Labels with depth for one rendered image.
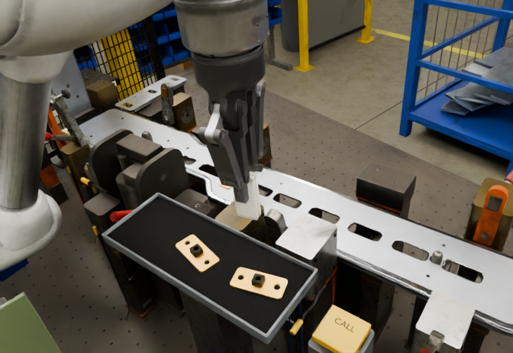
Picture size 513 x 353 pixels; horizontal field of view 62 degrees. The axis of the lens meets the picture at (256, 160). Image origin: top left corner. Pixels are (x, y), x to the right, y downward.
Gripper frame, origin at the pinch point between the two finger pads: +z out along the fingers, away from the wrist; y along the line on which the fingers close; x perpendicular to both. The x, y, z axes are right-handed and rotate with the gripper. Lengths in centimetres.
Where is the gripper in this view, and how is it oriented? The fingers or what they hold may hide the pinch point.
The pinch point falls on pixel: (246, 195)
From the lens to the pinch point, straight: 55.9
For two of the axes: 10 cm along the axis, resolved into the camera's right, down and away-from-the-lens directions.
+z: 0.9, 8.1, 5.8
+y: 3.9, -5.6, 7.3
